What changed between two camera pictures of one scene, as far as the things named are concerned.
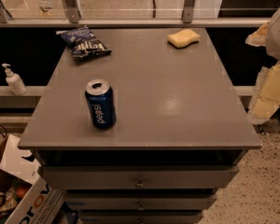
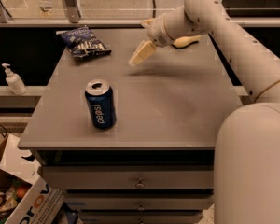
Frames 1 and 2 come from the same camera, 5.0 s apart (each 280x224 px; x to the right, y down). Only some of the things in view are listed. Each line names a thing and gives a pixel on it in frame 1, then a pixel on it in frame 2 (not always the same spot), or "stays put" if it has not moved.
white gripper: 279,35 to 157,32
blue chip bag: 82,43 stays put
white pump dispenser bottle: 14,80 stays put
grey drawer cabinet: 179,135 stays put
